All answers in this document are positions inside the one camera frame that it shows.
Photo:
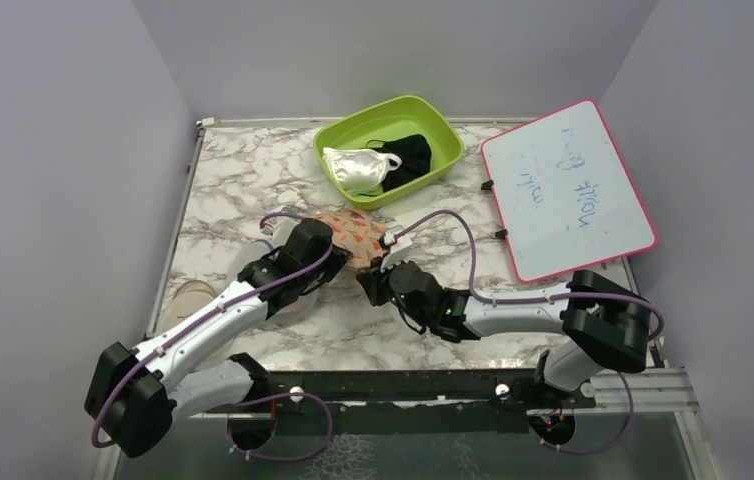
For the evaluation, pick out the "beige bra cup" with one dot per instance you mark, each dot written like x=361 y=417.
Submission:
x=186 y=301

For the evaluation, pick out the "white satin bra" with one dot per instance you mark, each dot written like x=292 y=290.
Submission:
x=359 y=170

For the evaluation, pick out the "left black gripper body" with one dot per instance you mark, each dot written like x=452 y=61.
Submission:
x=327 y=270

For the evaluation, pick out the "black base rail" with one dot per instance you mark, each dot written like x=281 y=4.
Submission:
x=376 y=402

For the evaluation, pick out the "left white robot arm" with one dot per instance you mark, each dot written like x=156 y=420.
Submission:
x=137 y=393

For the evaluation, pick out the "white mesh laundry bag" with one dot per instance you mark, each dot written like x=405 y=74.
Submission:
x=286 y=316

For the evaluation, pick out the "green plastic basin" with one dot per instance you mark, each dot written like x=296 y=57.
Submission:
x=408 y=127

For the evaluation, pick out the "black bra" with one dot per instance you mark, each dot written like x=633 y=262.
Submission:
x=415 y=154

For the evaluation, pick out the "pink framed whiteboard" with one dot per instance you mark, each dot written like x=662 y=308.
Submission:
x=564 y=194

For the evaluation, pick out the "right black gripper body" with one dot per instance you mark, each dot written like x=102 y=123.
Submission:
x=381 y=292

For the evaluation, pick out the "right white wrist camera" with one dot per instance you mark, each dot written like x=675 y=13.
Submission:
x=396 y=245

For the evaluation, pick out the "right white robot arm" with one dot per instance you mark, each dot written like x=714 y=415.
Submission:
x=607 y=326

